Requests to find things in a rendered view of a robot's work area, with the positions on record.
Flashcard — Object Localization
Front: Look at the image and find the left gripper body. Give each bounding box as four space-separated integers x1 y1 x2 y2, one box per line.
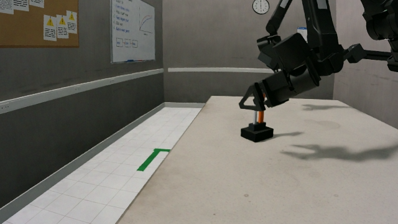
252 80 298 108

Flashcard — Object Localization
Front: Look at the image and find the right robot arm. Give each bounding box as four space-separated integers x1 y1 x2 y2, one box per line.
257 0 349 56

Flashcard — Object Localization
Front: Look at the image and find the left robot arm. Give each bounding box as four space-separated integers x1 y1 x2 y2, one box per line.
258 0 398 94

